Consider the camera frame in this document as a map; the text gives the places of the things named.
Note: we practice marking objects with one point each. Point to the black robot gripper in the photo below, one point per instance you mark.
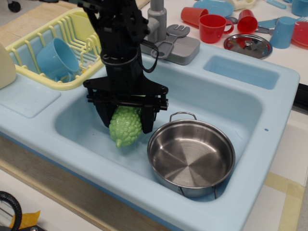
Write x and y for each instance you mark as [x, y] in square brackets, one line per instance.
[126, 84]

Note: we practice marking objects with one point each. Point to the green bumpy squash toy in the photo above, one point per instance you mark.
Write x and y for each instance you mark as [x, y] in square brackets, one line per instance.
[125, 125]

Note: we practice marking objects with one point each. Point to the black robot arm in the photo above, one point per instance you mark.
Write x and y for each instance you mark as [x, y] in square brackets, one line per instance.
[121, 29]

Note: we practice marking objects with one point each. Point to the stainless steel pot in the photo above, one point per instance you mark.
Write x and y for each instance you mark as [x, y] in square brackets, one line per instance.
[191, 157]

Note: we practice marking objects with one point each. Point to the steel pot lid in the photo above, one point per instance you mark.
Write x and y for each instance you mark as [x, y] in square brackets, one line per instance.
[250, 45]

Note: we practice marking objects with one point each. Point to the grey toy faucet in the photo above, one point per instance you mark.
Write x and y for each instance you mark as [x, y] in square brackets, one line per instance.
[172, 41]

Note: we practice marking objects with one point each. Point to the yellow dish rack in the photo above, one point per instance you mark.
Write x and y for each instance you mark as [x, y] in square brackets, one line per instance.
[72, 27]

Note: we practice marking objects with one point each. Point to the blue cup in rack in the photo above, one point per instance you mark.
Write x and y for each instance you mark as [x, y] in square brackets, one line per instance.
[57, 61]

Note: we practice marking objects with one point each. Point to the red cup lying down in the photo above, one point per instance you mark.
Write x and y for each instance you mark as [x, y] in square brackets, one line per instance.
[191, 15]

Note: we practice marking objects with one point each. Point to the cream plastic container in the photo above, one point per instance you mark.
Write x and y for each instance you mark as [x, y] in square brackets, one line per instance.
[7, 68]

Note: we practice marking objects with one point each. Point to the blue plate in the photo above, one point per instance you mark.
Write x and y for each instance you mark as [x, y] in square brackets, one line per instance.
[219, 7]

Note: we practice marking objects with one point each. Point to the yellow tape piece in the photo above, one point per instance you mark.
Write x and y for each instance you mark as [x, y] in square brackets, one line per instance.
[29, 220]

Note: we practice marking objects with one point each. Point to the red cup upside down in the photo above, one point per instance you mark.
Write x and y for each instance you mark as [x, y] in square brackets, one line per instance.
[247, 23]

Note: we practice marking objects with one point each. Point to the black caster wheel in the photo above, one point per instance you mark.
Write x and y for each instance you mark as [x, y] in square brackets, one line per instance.
[14, 6]

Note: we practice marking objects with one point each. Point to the blue toy knife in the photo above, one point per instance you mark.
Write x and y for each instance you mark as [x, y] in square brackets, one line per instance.
[268, 23]

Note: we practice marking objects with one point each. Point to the blue cup upside down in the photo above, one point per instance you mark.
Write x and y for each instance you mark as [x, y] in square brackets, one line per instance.
[283, 32]

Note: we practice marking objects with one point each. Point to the red mug with handle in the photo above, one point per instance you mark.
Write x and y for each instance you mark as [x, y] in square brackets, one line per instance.
[213, 26]

